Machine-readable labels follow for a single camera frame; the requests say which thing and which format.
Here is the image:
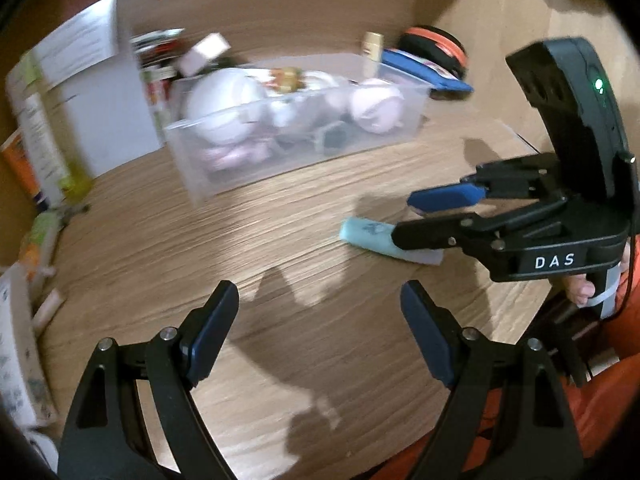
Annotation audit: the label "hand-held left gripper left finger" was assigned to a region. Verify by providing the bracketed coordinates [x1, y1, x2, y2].
[57, 280, 241, 480]

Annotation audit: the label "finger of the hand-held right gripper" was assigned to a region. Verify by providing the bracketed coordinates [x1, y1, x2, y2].
[391, 195, 573, 261]
[407, 154, 568, 213]

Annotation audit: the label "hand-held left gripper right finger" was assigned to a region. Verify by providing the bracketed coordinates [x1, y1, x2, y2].
[400, 280, 586, 480]

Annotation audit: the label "teal tube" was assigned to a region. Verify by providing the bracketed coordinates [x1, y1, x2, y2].
[339, 216, 445, 267]

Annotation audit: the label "clear plastic bin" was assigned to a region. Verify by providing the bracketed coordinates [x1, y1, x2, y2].
[162, 55, 432, 206]

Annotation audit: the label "wooden desktop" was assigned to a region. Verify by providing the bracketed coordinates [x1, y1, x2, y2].
[30, 47, 556, 466]

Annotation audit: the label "person's right hand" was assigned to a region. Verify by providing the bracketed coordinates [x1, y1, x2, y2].
[570, 275, 598, 308]

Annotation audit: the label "blue pencil case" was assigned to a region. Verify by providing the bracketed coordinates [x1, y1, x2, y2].
[382, 47, 475, 95]

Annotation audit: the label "black orange pouch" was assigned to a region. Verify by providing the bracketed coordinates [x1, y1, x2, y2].
[398, 25, 472, 81]

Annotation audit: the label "cream lotion bottle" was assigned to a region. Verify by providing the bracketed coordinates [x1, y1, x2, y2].
[361, 31, 385, 78]

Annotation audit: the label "cream stick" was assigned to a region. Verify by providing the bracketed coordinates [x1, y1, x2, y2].
[32, 290, 68, 328]

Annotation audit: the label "pink knit cloth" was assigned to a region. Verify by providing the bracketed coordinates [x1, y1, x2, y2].
[200, 140, 271, 171]

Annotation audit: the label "white printed box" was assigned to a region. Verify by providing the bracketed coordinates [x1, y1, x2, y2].
[0, 262, 61, 428]

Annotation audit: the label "green orange packet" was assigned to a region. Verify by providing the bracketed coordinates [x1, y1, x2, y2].
[20, 210, 66, 281]

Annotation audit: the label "strawberry print booklet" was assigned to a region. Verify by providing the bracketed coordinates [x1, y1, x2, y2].
[142, 67, 176, 116]

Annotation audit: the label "orange white box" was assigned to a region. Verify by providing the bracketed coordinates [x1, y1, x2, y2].
[0, 127, 51, 211]

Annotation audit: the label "boxes along left edge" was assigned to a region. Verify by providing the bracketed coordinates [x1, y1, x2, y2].
[5, 52, 93, 196]

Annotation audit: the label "small white box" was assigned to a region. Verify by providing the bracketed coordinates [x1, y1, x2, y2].
[177, 32, 232, 75]

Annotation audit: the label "stack of booklets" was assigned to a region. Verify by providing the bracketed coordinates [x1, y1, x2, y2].
[131, 29, 186, 68]

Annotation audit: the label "black cable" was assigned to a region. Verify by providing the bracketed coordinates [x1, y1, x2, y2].
[612, 235, 640, 321]

